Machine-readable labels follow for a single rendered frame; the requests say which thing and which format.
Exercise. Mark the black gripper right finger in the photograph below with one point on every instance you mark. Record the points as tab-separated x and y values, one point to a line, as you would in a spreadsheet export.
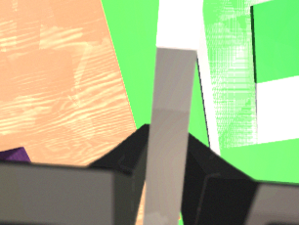
215	192

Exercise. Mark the green flat mat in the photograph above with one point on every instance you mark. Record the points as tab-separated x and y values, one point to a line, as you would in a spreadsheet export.
133	29

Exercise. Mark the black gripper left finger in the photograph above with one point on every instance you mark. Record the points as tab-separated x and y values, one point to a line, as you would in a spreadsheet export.
106	191

